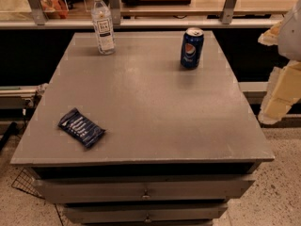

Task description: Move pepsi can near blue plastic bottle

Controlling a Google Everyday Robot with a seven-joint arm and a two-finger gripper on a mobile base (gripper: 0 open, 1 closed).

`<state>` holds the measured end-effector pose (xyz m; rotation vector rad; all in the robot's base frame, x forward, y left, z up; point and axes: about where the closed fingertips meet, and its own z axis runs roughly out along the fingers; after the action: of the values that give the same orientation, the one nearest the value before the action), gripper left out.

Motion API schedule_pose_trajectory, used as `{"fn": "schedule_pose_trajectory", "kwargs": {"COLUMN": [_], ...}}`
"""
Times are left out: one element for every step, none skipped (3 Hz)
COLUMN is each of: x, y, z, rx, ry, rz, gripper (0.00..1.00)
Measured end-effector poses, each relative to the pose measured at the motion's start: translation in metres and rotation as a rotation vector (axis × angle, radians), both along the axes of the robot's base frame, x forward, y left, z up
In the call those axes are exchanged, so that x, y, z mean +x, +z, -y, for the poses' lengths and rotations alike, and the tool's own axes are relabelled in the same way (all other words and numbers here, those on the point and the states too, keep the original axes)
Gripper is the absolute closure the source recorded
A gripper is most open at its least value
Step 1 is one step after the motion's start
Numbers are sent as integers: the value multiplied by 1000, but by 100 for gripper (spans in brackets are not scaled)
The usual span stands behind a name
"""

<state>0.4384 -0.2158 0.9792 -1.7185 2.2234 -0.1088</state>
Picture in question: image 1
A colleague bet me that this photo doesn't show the clear plastic water bottle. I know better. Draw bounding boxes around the clear plastic water bottle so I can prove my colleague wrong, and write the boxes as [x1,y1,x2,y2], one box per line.
[91,0,115,55]

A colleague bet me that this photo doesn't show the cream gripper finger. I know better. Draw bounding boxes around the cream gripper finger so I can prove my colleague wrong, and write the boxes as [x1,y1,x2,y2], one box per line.
[258,22,282,46]
[258,60,301,124]

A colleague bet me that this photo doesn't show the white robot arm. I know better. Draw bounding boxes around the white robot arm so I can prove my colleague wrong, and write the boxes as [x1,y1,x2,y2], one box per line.
[258,0,301,124]

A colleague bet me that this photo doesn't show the orange snack bag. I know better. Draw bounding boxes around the orange snack bag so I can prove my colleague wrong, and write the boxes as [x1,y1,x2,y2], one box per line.
[40,0,68,19]

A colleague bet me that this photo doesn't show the grey drawer cabinet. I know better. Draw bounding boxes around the grey drawer cabinet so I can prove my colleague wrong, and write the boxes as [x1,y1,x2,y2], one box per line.
[12,31,274,226]

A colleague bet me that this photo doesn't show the black wire rack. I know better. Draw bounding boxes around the black wire rack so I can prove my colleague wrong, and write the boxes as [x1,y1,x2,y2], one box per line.
[11,169,42,199]

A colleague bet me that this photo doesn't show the blue pepsi can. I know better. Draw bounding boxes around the blue pepsi can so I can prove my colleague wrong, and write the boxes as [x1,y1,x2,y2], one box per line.
[181,27,204,69]

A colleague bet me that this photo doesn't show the blue snack packet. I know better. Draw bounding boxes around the blue snack packet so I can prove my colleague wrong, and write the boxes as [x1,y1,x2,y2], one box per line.
[58,108,105,149]

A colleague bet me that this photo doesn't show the metal shelf rail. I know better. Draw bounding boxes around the metal shelf rail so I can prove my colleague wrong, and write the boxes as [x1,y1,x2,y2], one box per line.
[0,16,283,30]

